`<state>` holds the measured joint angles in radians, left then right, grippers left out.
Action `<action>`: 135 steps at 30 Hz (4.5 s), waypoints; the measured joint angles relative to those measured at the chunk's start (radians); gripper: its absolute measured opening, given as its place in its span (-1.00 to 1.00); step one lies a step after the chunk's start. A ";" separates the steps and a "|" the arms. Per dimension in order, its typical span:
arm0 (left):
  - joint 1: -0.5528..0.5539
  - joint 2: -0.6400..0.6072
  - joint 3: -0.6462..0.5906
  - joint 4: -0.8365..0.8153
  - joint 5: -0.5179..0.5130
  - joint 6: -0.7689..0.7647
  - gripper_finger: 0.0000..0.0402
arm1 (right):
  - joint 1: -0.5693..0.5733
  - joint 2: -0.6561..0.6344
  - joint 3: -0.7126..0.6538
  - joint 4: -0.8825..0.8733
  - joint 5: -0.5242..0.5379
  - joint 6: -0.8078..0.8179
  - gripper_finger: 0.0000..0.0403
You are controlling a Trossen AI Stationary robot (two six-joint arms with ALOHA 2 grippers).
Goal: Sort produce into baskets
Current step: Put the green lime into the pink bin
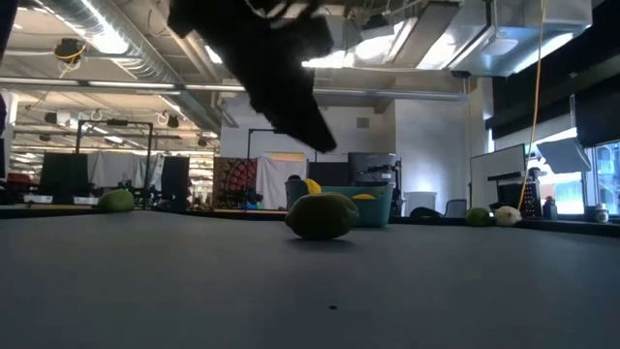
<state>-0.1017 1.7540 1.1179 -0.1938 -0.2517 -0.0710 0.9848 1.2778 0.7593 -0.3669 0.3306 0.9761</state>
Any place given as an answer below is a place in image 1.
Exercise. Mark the dark grey equipment box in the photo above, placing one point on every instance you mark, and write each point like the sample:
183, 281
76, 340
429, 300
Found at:
373, 169

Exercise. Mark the white garlic bulb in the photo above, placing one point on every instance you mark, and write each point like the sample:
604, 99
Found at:
507, 216

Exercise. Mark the black rounded object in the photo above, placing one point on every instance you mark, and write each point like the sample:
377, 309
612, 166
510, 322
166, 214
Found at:
426, 213

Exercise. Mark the grey light panel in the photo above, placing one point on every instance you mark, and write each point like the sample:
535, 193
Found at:
564, 155

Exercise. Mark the white board panel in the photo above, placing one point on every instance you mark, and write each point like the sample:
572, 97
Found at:
494, 165

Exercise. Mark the dark bottle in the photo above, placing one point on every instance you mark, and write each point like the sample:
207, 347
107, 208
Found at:
550, 209

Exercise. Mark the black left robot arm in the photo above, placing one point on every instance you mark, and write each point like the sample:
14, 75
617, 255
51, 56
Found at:
6, 24

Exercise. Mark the green lime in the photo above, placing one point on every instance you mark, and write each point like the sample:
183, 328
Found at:
116, 201
478, 217
322, 218

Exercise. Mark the grey ceiling pipe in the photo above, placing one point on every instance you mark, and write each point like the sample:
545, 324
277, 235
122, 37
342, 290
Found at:
121, 85

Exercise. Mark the white bin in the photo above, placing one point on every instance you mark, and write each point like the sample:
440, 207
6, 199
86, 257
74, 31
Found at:
420, 199

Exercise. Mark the person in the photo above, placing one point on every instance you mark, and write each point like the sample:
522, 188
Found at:
294, 178

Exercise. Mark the white hanging cloth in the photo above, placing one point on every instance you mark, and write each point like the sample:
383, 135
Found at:
111, 169
271, 184

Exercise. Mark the white jar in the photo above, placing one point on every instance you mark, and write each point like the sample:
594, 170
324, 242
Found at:
601, 214

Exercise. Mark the window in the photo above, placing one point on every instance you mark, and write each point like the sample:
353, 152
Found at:
605, 179

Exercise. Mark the grey office chair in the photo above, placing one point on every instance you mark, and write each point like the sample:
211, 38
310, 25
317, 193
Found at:
456, 208

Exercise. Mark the teal green plastic basket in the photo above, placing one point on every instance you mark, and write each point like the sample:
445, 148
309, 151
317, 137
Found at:
378, 213

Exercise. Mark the ceiling light panel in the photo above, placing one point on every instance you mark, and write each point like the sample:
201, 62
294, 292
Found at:
334, 60

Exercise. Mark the black table frame rail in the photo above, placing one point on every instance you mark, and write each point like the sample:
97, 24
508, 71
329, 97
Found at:
557, 228

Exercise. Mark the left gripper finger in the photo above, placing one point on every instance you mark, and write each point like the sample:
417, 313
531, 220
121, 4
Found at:
290, 116

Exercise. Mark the black monitor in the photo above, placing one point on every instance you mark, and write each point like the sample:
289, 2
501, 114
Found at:
175, 181
329, 172
63, 177

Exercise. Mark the patterned red tapestry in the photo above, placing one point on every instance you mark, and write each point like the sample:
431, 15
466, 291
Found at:
232, 181

